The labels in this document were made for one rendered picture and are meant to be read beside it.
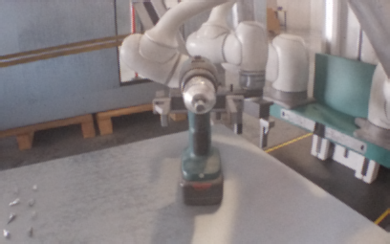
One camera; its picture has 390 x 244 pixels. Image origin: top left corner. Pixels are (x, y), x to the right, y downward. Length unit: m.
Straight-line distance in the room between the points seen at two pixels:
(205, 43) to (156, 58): 0.23
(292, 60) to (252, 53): 0.29
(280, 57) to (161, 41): 0.53
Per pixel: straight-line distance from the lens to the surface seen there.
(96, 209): 0.55
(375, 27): 0.70
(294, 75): 1.19
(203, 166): 0.51
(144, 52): 0.83
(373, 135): 0.99
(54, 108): 2.55
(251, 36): 0.92
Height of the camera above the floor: 0.97
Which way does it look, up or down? 22 degrees down
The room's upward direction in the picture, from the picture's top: 2 degrees counter-clockwise
